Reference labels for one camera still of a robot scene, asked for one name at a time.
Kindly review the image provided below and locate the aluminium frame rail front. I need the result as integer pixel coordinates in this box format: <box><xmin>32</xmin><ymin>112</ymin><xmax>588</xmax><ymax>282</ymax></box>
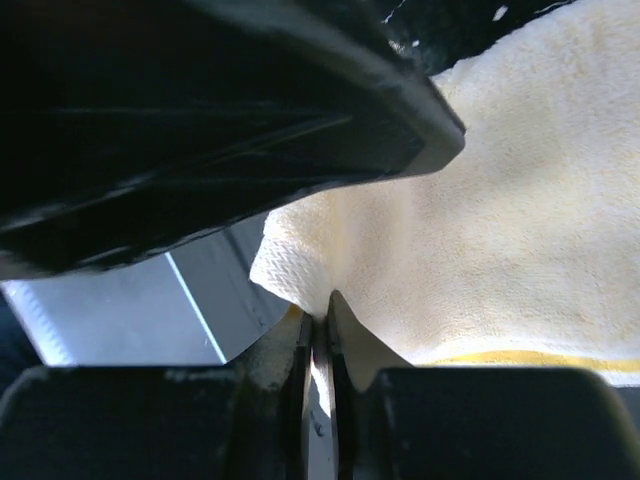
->
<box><xmin>1</xmin><ymin>215</ymin><xmax>288</xmax><ymax>366</ymax></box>

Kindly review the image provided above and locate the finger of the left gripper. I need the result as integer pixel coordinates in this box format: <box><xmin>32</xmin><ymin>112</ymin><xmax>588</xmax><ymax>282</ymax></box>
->
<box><xmin>1</xmin><ymin>1</ymin><xmax>465</xmax><ymax>273</ymax></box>

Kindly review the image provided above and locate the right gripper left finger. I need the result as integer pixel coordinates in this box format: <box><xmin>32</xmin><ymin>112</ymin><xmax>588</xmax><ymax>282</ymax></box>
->
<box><xmin>1</xmin><ymin>313</ymin><xmax>312</xmax><ymax>479</ymax></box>

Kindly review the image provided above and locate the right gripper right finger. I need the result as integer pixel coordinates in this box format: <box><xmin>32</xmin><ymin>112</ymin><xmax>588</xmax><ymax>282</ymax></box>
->
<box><xmin>325</xmin><ymin>292</ymin><xmax>639</xmax><ymax>479</ymax></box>

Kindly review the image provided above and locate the yellow towel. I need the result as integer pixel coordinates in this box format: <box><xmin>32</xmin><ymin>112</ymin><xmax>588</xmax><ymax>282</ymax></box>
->
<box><xmin>250</xmin><ymin>1</ymin><xmax>639</xmax><ymax>386</ymax></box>

